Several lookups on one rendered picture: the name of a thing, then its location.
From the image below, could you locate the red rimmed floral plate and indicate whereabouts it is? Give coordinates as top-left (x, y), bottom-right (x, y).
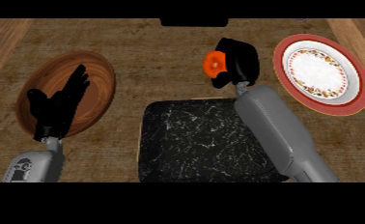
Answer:
top-left (271, 33), bottom-right (365, 117)

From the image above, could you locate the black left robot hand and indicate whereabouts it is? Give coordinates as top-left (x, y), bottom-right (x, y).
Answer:
top-left (24, 64), bottom-right (91, 143)

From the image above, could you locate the orange squash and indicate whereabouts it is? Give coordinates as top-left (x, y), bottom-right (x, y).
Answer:
top-left (202, 50), bottom-right (227, 78)

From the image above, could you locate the brown wooden oval bowl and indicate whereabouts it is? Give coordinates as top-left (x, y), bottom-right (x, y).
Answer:
top-left (16, 50), bottom-right (116, 139)

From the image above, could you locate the black marbled tray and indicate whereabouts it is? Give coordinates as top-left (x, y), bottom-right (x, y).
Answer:
top-left (137, 98), bottom-right (289, 183)

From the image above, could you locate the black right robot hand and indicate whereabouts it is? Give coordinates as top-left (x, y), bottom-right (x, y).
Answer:
top-left (209, 37), bottom-right (261, 90)

